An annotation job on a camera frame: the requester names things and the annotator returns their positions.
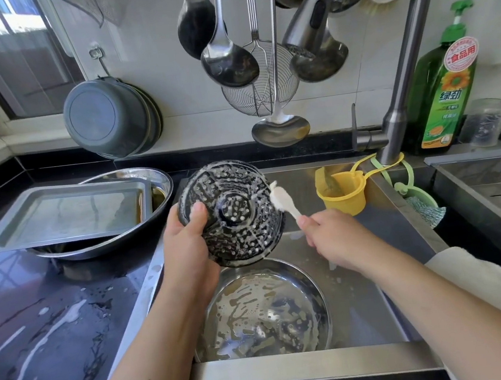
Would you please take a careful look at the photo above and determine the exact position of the round steel pan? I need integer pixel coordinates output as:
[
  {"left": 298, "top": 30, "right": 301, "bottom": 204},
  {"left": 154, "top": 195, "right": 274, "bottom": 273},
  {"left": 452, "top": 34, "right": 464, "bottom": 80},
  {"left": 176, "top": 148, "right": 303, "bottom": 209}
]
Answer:
[{"left": 188, "top": 253, "right": 335, "bottom": 365}]

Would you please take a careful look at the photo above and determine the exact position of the white hanging cloth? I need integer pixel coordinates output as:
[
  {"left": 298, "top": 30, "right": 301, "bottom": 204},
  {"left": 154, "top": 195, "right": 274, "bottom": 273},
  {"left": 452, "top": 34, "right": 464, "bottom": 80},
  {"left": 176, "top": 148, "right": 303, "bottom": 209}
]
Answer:
[{"left": 49, "top": 0, "right": 129, "bottom": 33}]

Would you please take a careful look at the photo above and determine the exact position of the person's left hand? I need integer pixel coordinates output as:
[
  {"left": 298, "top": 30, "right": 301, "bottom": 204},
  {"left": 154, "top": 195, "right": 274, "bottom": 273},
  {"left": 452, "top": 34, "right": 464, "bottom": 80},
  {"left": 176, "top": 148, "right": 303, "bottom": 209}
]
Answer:
[{"left": 155, "top": 199, "right": 226, "bottom": 312}]

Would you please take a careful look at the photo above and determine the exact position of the steel wall hook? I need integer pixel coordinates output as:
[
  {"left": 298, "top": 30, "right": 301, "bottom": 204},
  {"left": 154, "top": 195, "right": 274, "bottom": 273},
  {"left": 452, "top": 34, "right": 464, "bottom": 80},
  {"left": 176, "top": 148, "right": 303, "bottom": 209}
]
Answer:
[{"left": 88, "top": 43, "right": 113, "bottom": 81}]

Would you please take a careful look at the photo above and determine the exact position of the rectangular steel tray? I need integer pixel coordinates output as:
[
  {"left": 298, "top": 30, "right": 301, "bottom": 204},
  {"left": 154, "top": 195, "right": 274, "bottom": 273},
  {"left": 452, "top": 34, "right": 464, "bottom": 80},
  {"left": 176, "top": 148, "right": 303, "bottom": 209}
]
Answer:
[{"left": 0, "top": 174, "right": 158, "bottom": 253}]

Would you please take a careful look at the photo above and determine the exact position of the white dish rag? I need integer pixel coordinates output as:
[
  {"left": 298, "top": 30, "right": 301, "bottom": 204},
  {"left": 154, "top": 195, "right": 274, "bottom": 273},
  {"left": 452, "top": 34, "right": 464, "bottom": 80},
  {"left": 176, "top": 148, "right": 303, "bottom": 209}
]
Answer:
[{"left": 424, "top": 240, "right": 501, "bottom": 380}]

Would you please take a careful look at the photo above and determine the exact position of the person's right hand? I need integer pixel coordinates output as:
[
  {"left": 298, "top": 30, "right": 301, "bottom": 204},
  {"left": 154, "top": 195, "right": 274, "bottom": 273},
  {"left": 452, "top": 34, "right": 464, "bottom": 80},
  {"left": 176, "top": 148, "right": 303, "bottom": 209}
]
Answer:
[{"left": 295, "top": 203, "right": 387, "bottom": 278}]

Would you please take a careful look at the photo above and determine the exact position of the white cleaning brush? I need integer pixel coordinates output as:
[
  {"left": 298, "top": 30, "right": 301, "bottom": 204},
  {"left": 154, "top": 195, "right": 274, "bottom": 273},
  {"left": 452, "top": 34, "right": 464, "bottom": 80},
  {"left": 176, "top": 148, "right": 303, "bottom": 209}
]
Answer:
[{"left": 268, "top": 177, "right": 306, "bottom": 225}]

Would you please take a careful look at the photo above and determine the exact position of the person's right forearm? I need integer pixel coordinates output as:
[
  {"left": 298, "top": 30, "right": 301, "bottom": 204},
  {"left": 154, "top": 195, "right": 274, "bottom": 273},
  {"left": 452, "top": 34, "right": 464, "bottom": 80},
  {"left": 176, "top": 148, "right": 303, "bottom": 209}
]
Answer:
[{"left": 354, "top": 229, "right": 501, "bottom": 380}]

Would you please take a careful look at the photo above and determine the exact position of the green hanging sponge holder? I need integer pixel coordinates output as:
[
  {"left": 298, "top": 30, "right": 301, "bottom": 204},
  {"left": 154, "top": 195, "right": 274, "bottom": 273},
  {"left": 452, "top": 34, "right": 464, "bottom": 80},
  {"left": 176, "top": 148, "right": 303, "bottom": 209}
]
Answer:
[{"left": 371, "top": 150, "right": 449, "bottom": 234}]

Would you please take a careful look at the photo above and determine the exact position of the steel soup ladle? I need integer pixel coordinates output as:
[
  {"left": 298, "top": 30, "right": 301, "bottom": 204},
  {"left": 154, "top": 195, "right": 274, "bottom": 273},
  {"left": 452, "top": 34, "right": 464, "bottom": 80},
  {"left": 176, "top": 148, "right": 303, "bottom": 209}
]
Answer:
[{"left": 193, "top": 0, "right": 263, "bottom": 92}]

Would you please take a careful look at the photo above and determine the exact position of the green dish soap bottle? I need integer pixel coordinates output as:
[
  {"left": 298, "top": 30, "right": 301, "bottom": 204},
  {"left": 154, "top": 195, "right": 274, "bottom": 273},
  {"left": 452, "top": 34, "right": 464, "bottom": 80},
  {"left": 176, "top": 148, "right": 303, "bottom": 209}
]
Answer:
[{"left": 392, "top": 0, "right": 492, "bottom": 154}]

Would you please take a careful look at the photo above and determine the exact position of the steel gooseneck faucet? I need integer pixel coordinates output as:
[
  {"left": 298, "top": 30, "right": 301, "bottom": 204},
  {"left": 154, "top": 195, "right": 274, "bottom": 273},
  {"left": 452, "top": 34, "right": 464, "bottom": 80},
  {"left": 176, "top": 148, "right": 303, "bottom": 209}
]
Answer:
[{"left": 276, "top": 0, "right": 462, "bottom": 176}]

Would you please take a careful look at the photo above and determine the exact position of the dark green hanging basin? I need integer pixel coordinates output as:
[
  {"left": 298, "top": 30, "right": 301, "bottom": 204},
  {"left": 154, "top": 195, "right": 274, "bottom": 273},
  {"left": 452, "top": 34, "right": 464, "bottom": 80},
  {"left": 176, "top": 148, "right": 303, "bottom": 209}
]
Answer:
[{"left": 134, "top": 79, "right": 168, "bottom": 152}]

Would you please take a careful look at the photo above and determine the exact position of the yellow-handled steel ladle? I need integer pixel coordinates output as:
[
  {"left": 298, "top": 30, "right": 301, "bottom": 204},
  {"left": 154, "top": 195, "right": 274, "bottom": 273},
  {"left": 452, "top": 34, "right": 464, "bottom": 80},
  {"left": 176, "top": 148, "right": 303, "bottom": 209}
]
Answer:
[{"left": 236, "top": 0, "right": 314, "bottom": 151}]

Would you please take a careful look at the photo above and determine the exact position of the clear plastic cup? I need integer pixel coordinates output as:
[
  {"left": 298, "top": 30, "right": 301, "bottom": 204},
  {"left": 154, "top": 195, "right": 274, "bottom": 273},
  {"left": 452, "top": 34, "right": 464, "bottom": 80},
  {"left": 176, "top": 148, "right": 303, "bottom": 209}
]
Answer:
[{"left": 454, "top": 96, "right": 501, "bottom": 150}]

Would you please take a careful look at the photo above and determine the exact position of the stainless steel sink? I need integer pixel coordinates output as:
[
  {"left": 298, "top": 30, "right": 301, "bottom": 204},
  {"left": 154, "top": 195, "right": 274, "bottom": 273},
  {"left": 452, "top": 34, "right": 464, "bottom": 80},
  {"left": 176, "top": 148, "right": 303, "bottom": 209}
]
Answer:
[{"left": 83, "top": 146, "right": 463, "bottom": 380}]

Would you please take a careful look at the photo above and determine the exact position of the hanging steel ladles and skimmer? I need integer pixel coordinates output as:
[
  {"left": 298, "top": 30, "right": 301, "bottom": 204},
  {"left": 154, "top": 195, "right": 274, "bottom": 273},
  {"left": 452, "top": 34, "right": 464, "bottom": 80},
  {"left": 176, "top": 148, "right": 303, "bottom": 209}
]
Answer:
[{"left": 174, "top": 0, "right": 222, "bottom": 62}]

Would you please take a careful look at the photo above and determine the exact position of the person's left forearm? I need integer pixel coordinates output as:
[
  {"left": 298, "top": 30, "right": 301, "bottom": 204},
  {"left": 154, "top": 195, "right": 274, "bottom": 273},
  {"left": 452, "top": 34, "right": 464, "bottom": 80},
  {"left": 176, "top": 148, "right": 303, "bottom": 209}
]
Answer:
[{"left": 67, "top": 286, "right": 226, "bottom": 380}]

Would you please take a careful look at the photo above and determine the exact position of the black round steamer rack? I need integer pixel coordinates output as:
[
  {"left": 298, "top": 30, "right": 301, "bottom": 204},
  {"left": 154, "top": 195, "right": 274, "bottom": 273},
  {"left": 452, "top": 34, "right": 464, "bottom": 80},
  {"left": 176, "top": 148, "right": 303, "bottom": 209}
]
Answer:
[{"left": 173, "top": 154, "right": 290, "bottom": 274}]

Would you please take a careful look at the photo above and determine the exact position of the yellow hanging sink cup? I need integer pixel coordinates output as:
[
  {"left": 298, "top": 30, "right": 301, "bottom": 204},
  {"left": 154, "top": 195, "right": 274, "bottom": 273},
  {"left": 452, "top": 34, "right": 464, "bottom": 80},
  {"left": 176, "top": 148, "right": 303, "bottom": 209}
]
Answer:
[{"left": 312, "top": 152, "right": 411, "bottom": 221}]

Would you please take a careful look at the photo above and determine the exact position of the grey hanging basin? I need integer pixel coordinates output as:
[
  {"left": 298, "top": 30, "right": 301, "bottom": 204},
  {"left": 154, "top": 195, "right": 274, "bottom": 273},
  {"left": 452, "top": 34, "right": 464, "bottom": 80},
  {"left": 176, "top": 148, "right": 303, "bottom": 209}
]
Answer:
[{"left": 60, "top": 71, "right": 157, "bottom": 165}]

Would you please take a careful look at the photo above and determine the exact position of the wire mesh skimmer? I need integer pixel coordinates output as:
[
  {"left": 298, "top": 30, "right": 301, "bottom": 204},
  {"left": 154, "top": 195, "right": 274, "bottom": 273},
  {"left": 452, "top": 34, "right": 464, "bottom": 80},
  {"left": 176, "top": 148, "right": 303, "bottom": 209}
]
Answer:
[{"left": 211, "top": 0, "right": 305, "bottom": 121}]

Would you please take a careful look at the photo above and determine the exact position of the round steel basin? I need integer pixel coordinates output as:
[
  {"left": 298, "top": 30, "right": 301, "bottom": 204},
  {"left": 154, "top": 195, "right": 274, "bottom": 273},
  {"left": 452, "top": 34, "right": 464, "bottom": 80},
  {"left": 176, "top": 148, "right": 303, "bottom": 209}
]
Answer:
[{"left": 19, "top": 163, "right": 181, "bottom": 266}]

